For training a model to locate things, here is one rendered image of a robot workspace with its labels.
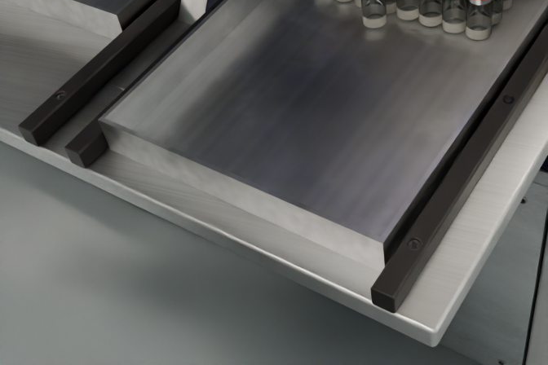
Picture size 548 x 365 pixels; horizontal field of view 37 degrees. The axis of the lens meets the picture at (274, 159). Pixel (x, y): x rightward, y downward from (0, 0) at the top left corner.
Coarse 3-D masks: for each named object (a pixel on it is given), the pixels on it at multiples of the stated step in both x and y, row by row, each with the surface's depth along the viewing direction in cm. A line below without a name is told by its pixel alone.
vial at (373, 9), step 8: (368, 0) 71; (376, 0) 71; (384, 0) 71; (368, 8) 72; (376, 8) 71; (384, 8) 72; (368, 16) 72; (376, 16) 72; (384, 16) 73; (368, 24) 73; (376, 24) 73
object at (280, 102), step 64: (256, 0) 78; (320, 0) 77; (192, 64) 73; (256, 64) 72; (320, 64) 71; (384, 64) 70; (448, 64) 69; (512, 64) 64; (128, 128) 68; (192, 128) 68; (256, 128) 67; (320, 128) 66; (384, 128) 65; (448, 128) 64; (256, 192) 58; (320, 192) 61; (384, 192) 60; (384, 256) 54
